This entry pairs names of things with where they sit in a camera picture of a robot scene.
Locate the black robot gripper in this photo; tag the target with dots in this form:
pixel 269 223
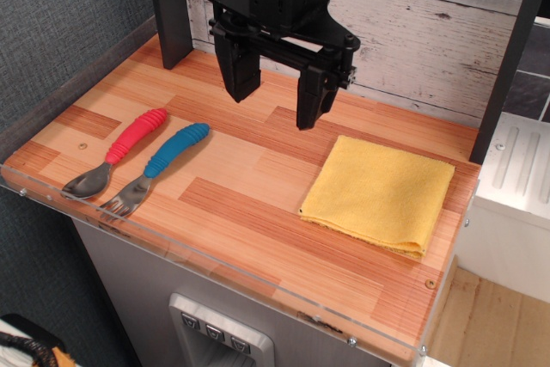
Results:
pixel 300 34

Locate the blue handled metal fork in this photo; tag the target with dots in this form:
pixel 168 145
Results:
pixel 129 198

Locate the yellow folded cloth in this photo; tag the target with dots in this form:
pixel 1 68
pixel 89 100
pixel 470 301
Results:
pixel 384 196

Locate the clear acrylic table edge guard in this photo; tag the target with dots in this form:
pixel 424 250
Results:
pixel 344 287

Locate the grey cabinet with dispenser panel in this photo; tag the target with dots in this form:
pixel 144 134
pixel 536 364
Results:
pixel 177 317

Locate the white toy sink unit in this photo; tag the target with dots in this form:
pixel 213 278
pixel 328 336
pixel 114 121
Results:
pixel 505 237

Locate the dark grey left post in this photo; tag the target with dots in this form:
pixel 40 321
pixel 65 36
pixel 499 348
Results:
pixel 174 31

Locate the dark grey post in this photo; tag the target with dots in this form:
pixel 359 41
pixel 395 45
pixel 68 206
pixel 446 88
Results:
pixel 174 31
pixel 513 53

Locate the red handled metal spoon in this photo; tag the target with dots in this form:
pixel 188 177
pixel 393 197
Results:
pixel 95 180

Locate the dark grey right post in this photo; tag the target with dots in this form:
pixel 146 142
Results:
pixel 513 53

